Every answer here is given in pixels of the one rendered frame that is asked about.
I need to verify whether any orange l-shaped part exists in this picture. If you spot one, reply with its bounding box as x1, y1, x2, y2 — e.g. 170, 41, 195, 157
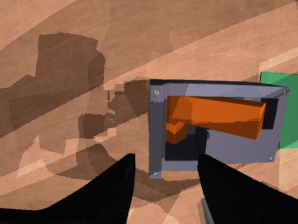
166, 96, 266, 144

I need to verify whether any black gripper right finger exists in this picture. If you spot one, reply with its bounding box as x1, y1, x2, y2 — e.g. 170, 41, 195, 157
197, 153, 298, 224

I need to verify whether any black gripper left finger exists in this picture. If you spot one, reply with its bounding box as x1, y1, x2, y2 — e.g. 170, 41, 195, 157
0, 153, 136, 224

